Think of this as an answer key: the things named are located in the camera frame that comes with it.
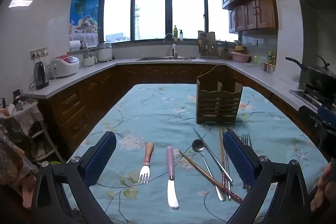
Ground metal spoon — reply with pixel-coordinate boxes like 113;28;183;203
192;139;227;201

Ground pink-handled butter knife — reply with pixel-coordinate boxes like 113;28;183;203
166;146;180;210

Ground metal chopstick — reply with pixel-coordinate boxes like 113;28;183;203
193;128;234;183
223;127;232;201

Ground small white food steamer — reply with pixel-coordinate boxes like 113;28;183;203
82;51;99;68

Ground red and white rice cooker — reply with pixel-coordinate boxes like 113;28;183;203
50;55;80;80

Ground knife block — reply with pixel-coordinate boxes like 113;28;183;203
220;41;230;60

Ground wooden-handled fork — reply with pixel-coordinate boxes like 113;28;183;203
138;142;154;184

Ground blue floral tablecloth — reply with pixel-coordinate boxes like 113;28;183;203
69;84;328;224

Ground kitchen counter with wooden cabinets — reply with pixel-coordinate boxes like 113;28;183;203
24;57;336;161

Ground large white rice cooker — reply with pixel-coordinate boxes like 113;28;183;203
96;42;113;63

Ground wall socket strip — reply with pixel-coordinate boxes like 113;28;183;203
30;47;49;61

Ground stool with lace cloth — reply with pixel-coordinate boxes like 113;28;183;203
12;102;58;162

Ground metal fork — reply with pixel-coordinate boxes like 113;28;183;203
241;134;250;191

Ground wooden utensil holder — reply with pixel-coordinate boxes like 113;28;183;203
196;65;243;125

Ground ceiling light panel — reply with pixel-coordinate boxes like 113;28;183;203
8;0;34;8

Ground chrome faucet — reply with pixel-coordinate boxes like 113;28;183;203
164;33;179;58

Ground person's right hand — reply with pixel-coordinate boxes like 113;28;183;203
310;158;336;212

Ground floral patterned cloth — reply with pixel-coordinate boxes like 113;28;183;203
0;123;38;210

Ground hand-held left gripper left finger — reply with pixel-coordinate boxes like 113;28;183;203
31;131;117;224

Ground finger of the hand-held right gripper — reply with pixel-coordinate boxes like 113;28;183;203
298;105;336;136

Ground kitchen window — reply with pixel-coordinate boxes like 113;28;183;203
101;0;240;44

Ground black wok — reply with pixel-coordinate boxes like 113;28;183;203
285;55;336;88

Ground black electric kettle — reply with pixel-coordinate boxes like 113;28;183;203
33;61;50;90

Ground sauce bottles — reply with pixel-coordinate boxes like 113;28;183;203
267;50;278;66

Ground wooden knife block rack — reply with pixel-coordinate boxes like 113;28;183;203
197;30;220;59

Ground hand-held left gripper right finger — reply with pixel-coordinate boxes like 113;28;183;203
223;130;311;224

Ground pink basin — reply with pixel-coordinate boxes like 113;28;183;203
230;52;253;63

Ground black stove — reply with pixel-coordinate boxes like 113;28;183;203
289;83;336;110

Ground tropical fruit wall poster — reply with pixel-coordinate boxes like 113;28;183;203
69;0;102;42

